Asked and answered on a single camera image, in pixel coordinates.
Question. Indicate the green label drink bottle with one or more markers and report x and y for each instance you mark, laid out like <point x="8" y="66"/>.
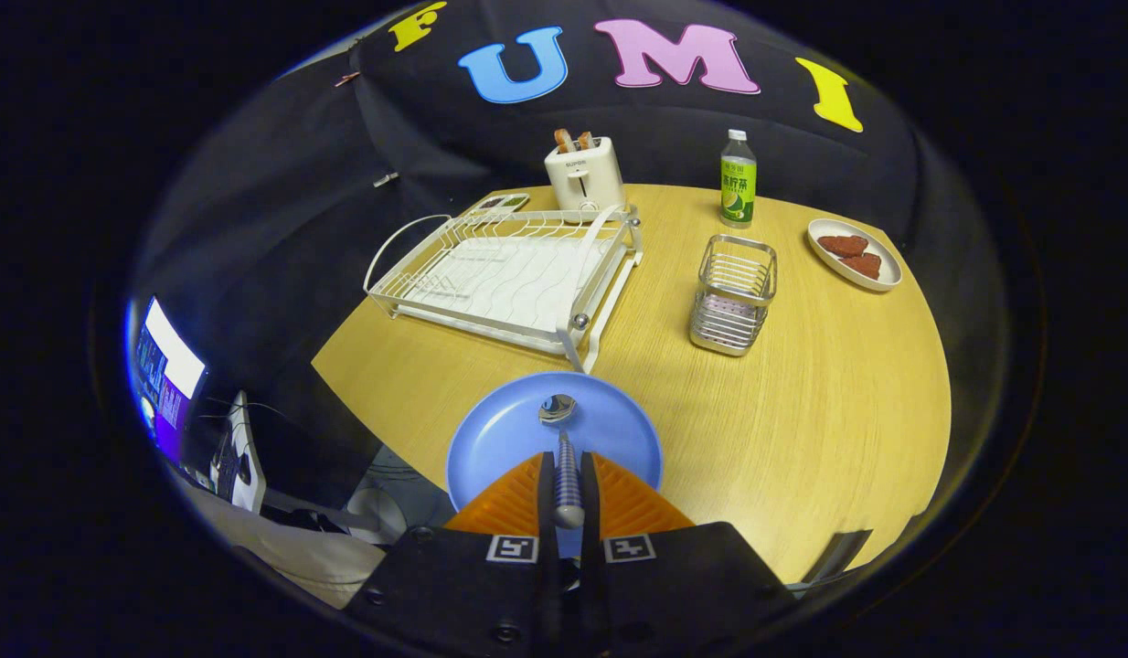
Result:
<point x="738" y="187"/>

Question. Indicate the black backdrop cloth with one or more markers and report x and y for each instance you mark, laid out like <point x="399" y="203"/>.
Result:
<point x="281" y="228"/>

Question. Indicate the white cloth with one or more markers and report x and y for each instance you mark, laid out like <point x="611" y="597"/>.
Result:
<point x="317" y="559"/>

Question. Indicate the red meat piece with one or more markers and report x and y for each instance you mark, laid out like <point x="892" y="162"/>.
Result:
<point x="864" y="266"/>
<point x="843" y="245"/>

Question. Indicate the cream toaster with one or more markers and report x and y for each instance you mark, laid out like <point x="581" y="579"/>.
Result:
<point x="584" y="178"/>

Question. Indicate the white plate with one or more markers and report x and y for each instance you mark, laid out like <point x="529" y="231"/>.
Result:
<point x="829" y="260"/>

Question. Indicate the white desktop device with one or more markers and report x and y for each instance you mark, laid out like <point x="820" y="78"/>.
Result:
<point x="244" y="457"/>

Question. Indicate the pink clip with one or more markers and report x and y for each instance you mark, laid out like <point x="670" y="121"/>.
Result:
<point x="347" y="79"/>

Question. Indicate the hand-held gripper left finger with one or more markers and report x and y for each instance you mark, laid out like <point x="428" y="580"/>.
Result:
<point x="547" y="503"/>

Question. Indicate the blue plate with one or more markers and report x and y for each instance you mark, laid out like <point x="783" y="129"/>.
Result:
<point x="505" y="434"/>

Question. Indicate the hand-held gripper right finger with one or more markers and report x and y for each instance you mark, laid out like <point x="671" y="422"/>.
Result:
<point x="590" y="503"/>

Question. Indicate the metal spoon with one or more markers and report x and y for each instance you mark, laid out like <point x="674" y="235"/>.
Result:
<point x="569" y="484"/>

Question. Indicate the computer monitor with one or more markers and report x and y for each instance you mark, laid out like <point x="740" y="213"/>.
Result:
<point x="166" y="375"/>

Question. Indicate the silver clip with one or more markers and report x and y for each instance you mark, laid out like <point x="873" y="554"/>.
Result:
<point x="386" y="179"/>

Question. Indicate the divided snack tray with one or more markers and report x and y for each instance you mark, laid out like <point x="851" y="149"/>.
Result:
<point x="502" y="204"/>

